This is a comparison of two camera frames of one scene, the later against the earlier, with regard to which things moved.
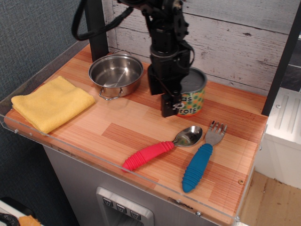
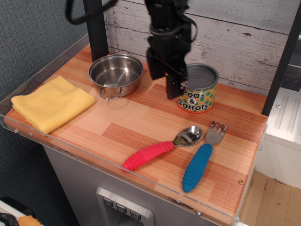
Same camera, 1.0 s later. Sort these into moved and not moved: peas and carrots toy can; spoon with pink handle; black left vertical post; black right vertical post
Moved: peas and carrots toy can
Not moved: black right vertical post; spoon with pink handle; black left vertical post
